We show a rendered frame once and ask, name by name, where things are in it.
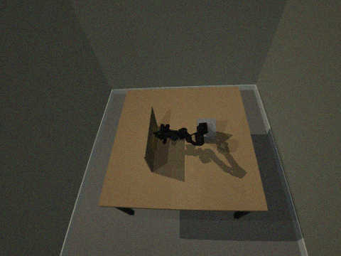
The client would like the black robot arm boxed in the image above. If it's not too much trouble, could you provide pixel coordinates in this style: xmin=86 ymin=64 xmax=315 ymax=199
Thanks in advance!
xmin=165 ymin=122 xmax=208 ymax=146

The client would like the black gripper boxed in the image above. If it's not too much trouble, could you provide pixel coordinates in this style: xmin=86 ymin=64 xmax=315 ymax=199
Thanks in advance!
xmin=153 ymin=124 xmax=172 ymax=144

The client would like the brown flat board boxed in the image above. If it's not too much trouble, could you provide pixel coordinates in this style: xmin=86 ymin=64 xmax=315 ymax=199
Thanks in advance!
xmin=144 ymin=106 xmax=158 ymax=173

